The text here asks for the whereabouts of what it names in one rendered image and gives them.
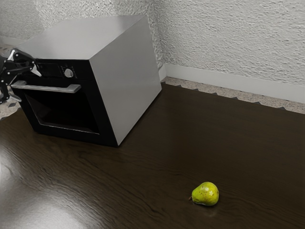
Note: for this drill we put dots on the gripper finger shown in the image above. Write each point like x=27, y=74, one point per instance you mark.
x=20, y=65
x=4, y=88

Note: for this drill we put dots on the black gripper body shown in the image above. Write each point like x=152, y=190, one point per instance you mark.
x=2, y=69

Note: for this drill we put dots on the silver oven with black front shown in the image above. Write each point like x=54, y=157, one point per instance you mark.
x=95, y=71

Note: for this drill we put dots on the green pear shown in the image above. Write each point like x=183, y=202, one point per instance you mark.
x=206, y=193

